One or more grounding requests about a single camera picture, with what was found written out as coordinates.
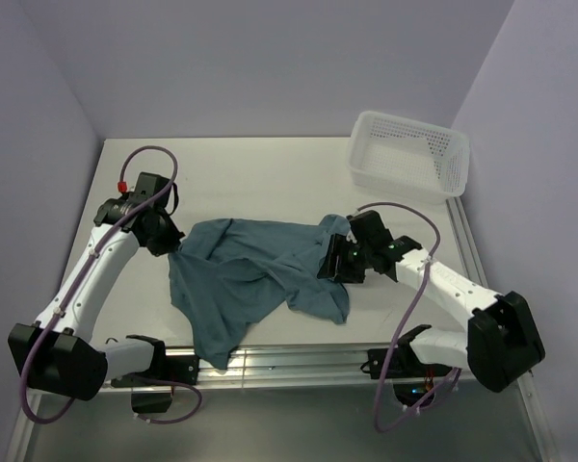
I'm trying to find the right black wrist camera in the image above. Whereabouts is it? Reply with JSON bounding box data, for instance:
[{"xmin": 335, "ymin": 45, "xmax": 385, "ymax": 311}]
[{"xmin": 349, "ymin": 211, "xmax": 393, "ymax": 250}]

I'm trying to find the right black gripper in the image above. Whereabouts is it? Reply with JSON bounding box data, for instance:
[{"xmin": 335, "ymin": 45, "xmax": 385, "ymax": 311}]
[{"xmin": 317, "ymin": 233, "xmax": 373, "ymax": 284}]

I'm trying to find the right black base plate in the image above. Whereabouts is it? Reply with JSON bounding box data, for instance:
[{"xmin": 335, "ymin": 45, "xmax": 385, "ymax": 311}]
[{"xmin": 365, "ymin": 344, "xmax": 453, "ymax": 381}]

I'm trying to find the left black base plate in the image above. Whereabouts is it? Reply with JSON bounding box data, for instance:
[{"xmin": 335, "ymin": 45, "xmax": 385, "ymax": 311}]
[{"xmin": 111, "ymin": 355, "xmax": 199, "ymax": 388}]

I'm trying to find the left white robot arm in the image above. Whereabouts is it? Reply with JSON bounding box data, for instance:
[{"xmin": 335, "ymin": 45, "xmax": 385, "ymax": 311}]
[{"xmin": 8, "ymin": 192, "xmax": 184, "ymax": 401}]

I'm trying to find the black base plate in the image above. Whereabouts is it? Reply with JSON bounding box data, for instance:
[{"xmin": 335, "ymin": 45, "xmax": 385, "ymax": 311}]
[
  {"xmin": 365, "ymin": 344, "xmax": 453, "ymax": 381},
  {"xmin": 111, "ymin": 355, "xmax": 199, "ymax": 388}
]

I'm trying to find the white perforated plastic basket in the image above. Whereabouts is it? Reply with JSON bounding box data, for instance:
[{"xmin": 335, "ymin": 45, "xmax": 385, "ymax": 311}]
[{"xmin": 347, "ymin": 111, "xmax": 470, "ymax": 204}]

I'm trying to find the aluminium rail frame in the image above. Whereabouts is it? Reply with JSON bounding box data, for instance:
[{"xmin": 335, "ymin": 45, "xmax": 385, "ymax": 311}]
[{"xmin": 4, "ymin": 198, "xmax": 562, "ymax": 461}]

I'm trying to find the teal blue t shirt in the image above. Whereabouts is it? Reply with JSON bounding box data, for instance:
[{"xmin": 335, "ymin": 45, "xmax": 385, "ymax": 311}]
[{"xmin": 168, "ymin": 215, "xmax": 350, "ymax": 370}]

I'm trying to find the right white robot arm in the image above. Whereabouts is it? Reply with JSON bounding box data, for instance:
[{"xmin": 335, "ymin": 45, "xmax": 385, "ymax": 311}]
[{"xmin": 318, "ymin": 234, "xmax": 545, "ymax": 393}]

